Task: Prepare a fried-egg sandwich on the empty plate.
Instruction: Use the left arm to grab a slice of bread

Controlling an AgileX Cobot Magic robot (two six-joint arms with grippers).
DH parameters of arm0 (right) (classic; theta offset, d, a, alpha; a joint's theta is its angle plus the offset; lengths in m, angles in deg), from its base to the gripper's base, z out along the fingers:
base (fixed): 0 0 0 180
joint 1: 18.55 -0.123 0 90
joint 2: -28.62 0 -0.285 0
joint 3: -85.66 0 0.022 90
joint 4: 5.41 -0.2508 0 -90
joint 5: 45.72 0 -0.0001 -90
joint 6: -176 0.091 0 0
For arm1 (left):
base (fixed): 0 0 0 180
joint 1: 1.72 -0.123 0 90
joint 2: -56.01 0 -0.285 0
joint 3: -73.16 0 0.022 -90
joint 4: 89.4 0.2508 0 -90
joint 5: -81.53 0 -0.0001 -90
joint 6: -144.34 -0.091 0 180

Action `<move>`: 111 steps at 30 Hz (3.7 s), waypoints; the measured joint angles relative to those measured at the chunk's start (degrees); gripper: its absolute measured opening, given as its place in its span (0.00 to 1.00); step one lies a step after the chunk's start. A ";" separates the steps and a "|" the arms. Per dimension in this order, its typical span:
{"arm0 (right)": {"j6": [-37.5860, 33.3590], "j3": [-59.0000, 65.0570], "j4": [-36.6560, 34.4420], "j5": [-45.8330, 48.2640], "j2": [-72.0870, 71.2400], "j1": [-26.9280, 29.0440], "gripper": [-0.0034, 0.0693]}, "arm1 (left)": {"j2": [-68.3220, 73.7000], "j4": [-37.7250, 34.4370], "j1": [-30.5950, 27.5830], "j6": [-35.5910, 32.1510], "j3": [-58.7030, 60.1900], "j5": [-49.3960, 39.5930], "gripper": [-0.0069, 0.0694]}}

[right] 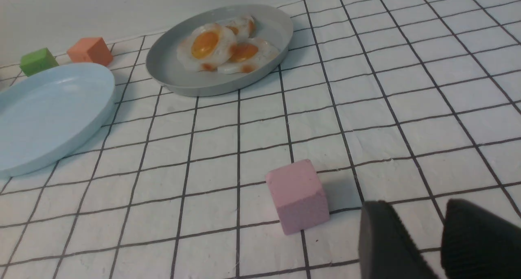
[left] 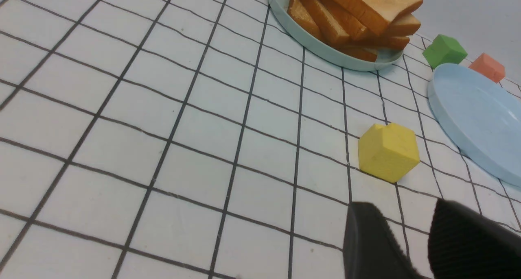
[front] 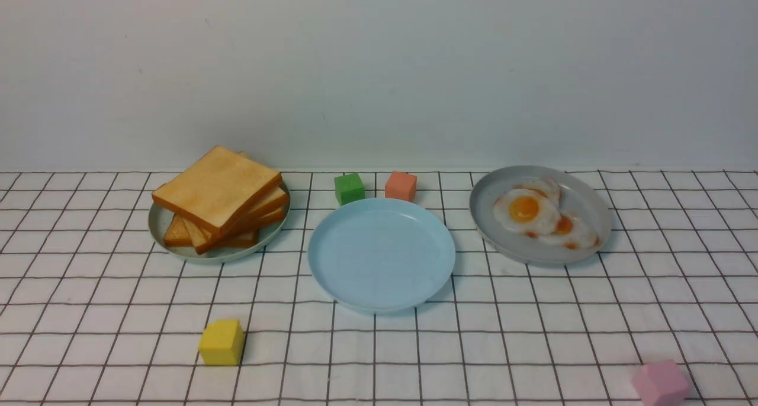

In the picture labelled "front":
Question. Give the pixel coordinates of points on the fried egg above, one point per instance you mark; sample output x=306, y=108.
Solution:
x=523, y=211
x=571, y=232
x=546, y=187

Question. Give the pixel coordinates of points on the light blue center plate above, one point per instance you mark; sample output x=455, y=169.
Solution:
x=381, y=255

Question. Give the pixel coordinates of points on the toast slice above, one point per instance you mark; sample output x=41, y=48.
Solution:
x=177, y=196
x=269, y=202
x=177, y=235
x=200, y=238

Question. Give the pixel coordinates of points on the green cube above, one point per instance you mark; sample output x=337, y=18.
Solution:
x=349, y=188

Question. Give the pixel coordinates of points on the grey egg plate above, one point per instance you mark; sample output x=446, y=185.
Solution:
x=577, y=196

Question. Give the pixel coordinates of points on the salmon orange cube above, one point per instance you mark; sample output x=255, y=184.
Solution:
x=401, y=186

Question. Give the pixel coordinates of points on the pink cube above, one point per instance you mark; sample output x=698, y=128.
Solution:
x=661, y=383

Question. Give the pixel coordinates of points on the green-grey bread plate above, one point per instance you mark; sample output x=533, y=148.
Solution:
x=159, y=220

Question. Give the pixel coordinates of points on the checkered white tablecloth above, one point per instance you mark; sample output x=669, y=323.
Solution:
x=94, y=312

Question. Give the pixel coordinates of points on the yellow cube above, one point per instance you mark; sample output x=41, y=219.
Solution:
x=222, y=343

